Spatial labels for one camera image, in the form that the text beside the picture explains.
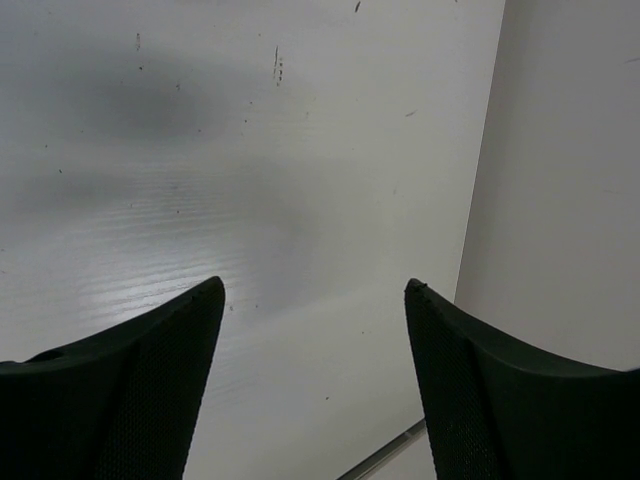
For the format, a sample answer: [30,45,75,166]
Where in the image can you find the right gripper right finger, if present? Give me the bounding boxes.
[404,279,639,479]

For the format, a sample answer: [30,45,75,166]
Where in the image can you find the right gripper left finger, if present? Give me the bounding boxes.
[1,277,225,479]

